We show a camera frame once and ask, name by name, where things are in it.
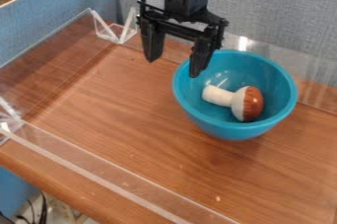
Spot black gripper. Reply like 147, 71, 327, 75
138, 0, 229, 78

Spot blue plastic bowl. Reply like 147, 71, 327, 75
172, 50, 297, 141

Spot brown white toy mushroom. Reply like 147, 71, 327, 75
202, 85, 265, 121

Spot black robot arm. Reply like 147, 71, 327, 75
138, 0, 229, 78

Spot clear acrylic back barrier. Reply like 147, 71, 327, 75
127, 10, 337, 115

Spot clear acrylic barrier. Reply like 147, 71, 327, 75
0, 9, 99, 145
0, 119, 240, 224
127, 10, 337, 115

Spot clear acrylic left barrier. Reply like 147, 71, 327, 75
0, 9, 99, 145

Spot clear acrylic front barrier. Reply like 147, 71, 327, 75
0, 119, 240, 224

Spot clear acrylic corner bracket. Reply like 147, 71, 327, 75
91, 7, 139, 44

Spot black cables under table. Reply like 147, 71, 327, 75
0, 191, 51, 224

